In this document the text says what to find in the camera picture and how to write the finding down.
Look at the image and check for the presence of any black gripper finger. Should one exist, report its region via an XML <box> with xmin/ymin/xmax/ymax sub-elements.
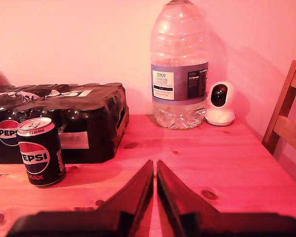
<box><xmin>95</xmin><ymin>159</ymin><xmax>154</xmax><ymax>237</ymax></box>
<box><xmin>156</xmin><ymin>159</ymin><xmax>219</xmax><ymax>237</ymax></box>

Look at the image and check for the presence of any black Pepsi Max can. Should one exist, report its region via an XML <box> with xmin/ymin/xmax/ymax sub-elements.
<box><xmin>16</xmin><ymin>117</ymin><xmax>67</xmax><ymax>187</ymax></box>

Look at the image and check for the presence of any black shrink-wrapped Pepsi multipack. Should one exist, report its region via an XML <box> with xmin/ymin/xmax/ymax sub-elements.
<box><xmin>0</xmin><ymin>82</ymin><xmax>130</xmax><ymax>165</ymax></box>

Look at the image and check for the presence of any wooden chair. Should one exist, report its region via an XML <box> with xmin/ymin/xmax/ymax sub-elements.
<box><xmin>261</xmin><ymin>60</ymin><xmax>296</xmax><ymax>158</ymax></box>

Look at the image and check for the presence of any large clear water bottle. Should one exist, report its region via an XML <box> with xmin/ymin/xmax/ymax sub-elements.
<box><xmin>150</xmin><ymin>0</ymin><xmax>210</xmax><ymax>129</ymax></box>

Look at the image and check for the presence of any small white round camera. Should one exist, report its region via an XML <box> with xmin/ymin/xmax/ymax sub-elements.
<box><xmin>204</xmin><ymin>80</ymin><xmax>236</xmax><ymax>126</ymax></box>

